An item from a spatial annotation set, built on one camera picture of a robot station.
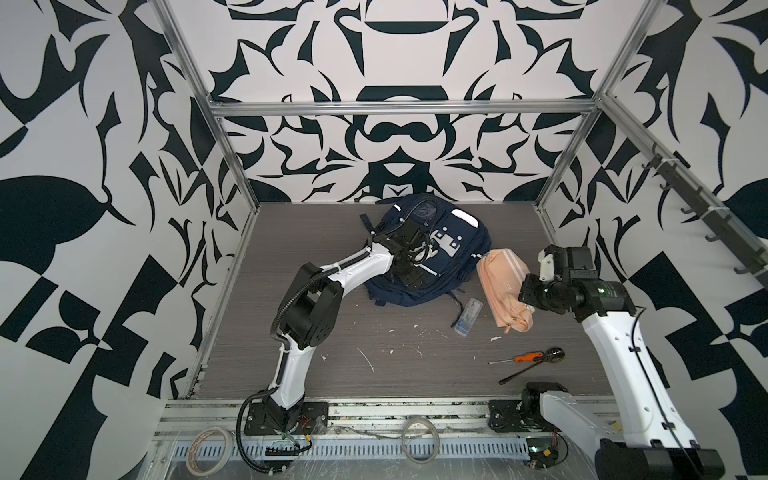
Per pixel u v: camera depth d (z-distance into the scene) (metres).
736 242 0.55
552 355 0.83
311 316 0.52
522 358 0.83
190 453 0.69
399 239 0.75
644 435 0.38
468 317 0.91
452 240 1.02
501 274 0.81
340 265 0.56
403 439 0.71
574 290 0.51
